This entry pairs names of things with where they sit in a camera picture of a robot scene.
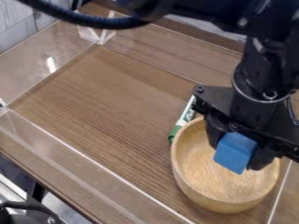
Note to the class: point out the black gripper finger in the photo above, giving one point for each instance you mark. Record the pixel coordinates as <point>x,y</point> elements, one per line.
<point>217,128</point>
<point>262,156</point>

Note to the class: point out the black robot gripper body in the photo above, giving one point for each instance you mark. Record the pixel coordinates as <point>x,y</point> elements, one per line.
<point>262,121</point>

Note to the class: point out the blue foam block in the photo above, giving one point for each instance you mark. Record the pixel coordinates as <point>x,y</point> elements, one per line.
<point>234,152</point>

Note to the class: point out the green Expo marker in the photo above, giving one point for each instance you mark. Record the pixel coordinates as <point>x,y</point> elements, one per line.
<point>186,117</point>

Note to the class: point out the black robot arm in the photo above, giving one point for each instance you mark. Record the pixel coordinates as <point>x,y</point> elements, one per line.
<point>266,76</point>

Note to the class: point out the brown wooden bowl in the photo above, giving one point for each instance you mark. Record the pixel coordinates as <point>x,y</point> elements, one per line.
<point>212,186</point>

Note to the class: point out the clear acrylic enclosure wall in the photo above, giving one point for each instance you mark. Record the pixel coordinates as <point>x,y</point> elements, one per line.
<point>88,115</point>

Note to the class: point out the clear acrylic triangle bracket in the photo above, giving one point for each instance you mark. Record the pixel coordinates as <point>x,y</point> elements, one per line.
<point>100,37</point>

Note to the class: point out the black metal table frame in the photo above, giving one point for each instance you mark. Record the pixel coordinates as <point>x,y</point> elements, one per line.
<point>24,197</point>

